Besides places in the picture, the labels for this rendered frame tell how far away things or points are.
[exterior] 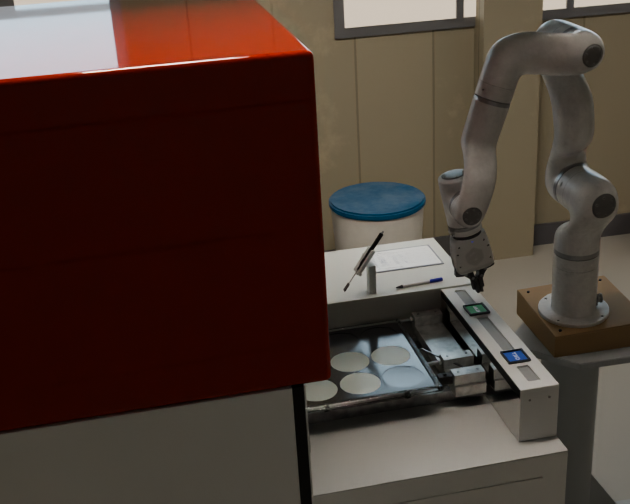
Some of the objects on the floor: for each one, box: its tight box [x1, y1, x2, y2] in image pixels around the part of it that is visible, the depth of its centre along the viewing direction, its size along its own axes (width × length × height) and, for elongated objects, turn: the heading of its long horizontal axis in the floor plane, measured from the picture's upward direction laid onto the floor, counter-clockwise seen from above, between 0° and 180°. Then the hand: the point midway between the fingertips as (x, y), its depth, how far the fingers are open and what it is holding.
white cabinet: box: [313, 452, 568, 504], centre depth 269 cm, size 64×96×82 cm, turn 19°
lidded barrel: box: [329, 182, 426, 251], centre depth 459 cm, size 46×46×56 cm
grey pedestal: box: [515, 322, 630, 504], centre depth 282 cm, size 51×44×82 cm
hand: (477, 283), depth 246 cm, fingers closed
